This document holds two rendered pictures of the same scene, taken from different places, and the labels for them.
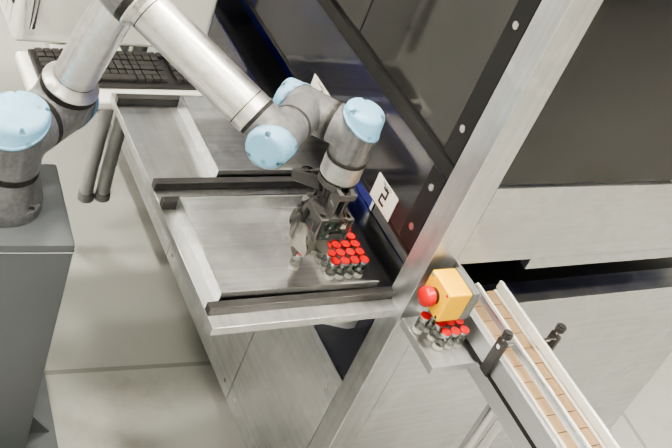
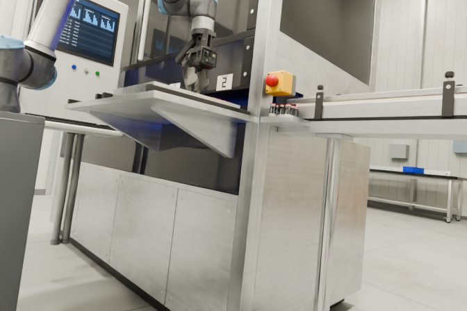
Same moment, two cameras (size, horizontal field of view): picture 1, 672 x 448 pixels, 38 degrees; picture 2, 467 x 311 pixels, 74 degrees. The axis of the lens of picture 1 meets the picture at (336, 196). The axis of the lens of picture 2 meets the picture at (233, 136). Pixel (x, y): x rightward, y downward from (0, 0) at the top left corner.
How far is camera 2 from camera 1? 149 cm
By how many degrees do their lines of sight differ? 40
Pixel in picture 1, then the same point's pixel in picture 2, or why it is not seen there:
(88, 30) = (46, 2)
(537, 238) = (302, 79)
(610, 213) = (323, 76)
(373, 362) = (254, 160)
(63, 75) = (33, 35)
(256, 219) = not seen: hidden behind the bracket
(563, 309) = (324, 143)
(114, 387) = not seen: outside the picture
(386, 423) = (272, 225)
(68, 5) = (37, 98)
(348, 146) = (203, 2)
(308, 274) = not seen: hidden behind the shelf
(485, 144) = (267, 0)
